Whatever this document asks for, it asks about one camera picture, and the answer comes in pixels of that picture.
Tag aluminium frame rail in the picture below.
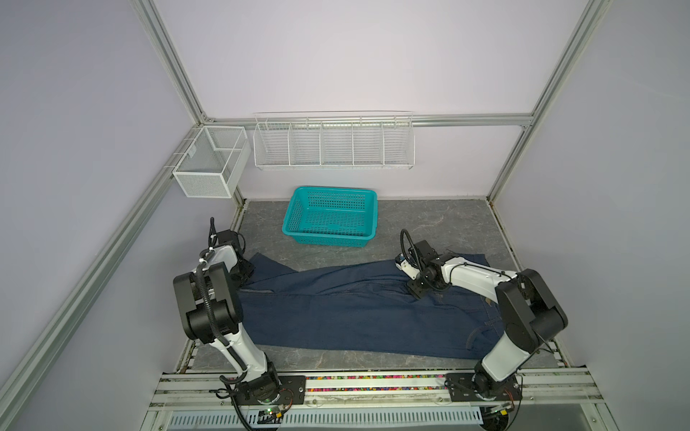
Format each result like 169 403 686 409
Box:
205 111 535 129

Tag small white mesh box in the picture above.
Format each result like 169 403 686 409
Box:
174 126 252 199

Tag long white wire shelf basket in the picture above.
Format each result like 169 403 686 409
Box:
253 122 416 170

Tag colourful bead strip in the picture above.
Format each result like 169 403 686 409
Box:
305 373 446 393

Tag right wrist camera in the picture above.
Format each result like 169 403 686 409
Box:
395 254 420 279

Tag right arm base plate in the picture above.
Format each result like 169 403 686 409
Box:
444 372 522 402

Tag teal plastic basket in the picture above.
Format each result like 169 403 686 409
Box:
282 186 378 247

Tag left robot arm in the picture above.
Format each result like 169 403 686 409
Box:
174 218 282 404

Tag white slotted cable duct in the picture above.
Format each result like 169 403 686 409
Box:
166 407 483 430

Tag dark blue denim trousers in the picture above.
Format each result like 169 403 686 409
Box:
239 253 503 359

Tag green circuit board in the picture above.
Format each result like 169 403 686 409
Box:
256 409 283 425

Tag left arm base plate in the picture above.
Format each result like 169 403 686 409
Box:
235 375 307 406

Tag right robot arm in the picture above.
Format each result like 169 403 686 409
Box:
395 229 569 402

